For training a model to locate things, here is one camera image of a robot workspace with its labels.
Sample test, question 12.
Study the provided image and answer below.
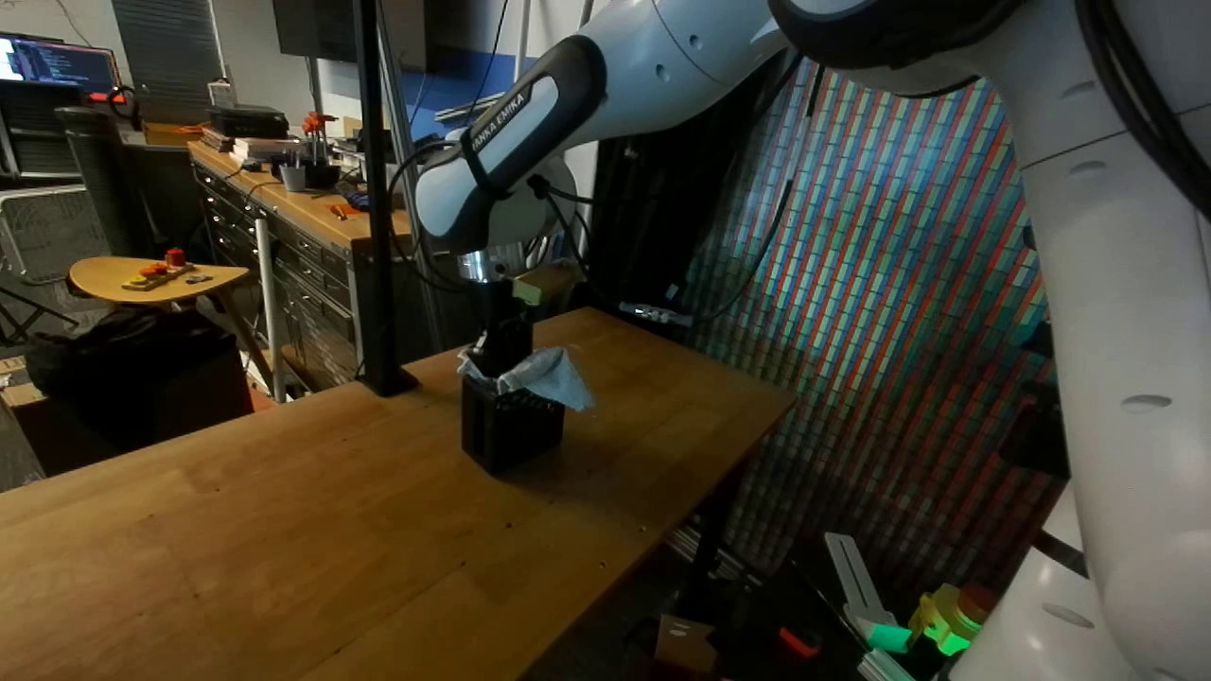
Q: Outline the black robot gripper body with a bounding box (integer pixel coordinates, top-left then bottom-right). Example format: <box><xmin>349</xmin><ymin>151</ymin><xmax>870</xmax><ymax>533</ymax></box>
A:
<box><xmin>468</xmin><ymin>285</ymin><xmax>535</xmax><ymax>378</ymax></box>

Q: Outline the light grey cloth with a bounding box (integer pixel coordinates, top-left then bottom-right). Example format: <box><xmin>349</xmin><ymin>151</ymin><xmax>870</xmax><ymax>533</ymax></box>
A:
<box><xmin>458</xmin><ymin>349</ymin><xmax>594</xmax><ymax>411</ymax></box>

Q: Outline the black plastic crate box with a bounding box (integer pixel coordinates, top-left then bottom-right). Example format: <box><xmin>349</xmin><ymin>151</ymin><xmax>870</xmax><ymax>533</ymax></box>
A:
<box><xmin>463</xmin><ymin>378</ymin><xmax>563</xmax><ymax>473</ymax></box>

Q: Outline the black vertical pole stand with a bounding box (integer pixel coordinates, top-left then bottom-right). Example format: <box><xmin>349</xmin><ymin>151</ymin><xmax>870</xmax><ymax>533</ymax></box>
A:
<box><xmin>352</xmin><ymin>0</ymin><xmax>416</xmax><ymax>397</ymax></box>

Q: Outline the wooden top drawer cabinet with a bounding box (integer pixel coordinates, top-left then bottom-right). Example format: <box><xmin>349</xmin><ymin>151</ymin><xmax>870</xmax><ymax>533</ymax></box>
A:
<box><xmin>185</xmin><ymin>132</ymin><xmax>502</xmax><ymax>392</ymax></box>

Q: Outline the black bin under stool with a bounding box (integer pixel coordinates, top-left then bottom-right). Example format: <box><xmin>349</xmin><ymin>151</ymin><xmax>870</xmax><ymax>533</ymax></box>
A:
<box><xmin>29</xmin><ymin>309</ymin><xmax>251</xmax><ymax>450</ymax></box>

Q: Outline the round wooden stool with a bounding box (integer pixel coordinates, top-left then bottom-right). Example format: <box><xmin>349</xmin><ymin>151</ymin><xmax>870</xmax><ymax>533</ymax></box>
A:
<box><xmin>69</xmin><ymin>257</ymin><xmax>245</xmax><ymax>306</ymax></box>

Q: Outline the green yellow toy pile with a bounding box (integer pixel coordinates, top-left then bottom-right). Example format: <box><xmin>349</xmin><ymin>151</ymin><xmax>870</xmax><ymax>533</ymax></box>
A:
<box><xmin>860</xmin><ymin>581</ymin><xmax>994</xmax><ymax>681</ymax></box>

